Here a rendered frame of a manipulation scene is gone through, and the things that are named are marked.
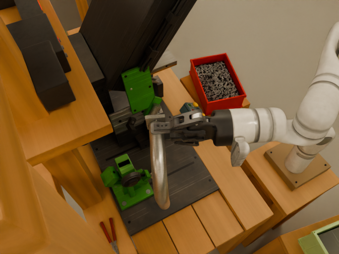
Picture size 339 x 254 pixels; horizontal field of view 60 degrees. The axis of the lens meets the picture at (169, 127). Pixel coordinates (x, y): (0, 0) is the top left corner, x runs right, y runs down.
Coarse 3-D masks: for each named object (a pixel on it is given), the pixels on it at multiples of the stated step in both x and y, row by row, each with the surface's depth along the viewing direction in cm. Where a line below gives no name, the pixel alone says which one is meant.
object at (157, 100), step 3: (156, 96) 129; (153, 99) 127; (156, 99) 128; (159, 99) 129; (153, 102) 128; (156, 102) 129; (159, 102) 130; (150, 105) 128; (147, 108) 129; (150, 108) 129; (144, 111) 131; (147, 111) 130; (144, 114) 130; (147, 114) 131
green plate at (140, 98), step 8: (128, 72) 113; (136, 72) 115; (144, 72) 117; (128, 80) 115; (136, 80) 117; (144, 80) 119; (128, 88) 118; (136, 88) 120; (144, 88) 121; (152, 88) 123; (128, 96) 120; (136, 96) 122; (144, 96) 124; (152, 96) 126; (136, 104) 125; (144, 104) 127; (136, 112) 127
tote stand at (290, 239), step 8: (336, 216) 132; (312, 224) 130; (320, 224) 130; (328, 224) 130; (288, 232) 129; (296, 232) 129; (304, 232) 129; (272, 240) 137; (280, 240) 128; (288, 240) 127; (296, 240) 127; (264, 248) 150; (272, 248) 139; (280, 248) 131; (288, 248) 125; (296, 248) 125
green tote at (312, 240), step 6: (336, 222) 114; (324, 228) 113; (330, 228) 122; (312, 234) 113; (318, 234) 127; (300, 240) 124; (306, 240) 119; (312, 240) 115; (318, 240) 111; (306, 246) 121; (312, 246) 116; (318, 246) 112; (306, 252) 122; (312, 252) 118; (318, 252) 113; (324, 252) 109
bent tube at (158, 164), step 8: (152, 120) 60; (160, 120) 60; (152, 136) 59; (160, 136) 59; (152, 144) 58; (160, 144) 58; (152, 152) 58; (160, 152) 57; (152, 160) 57; (160, 160) 57; (152, 168) 57; (160, 168) 57; (152, 176) 57; (160, 176) 57; (160, 184) 57; (160, 192) 58; (160, 200) 60; (168, 200) 63
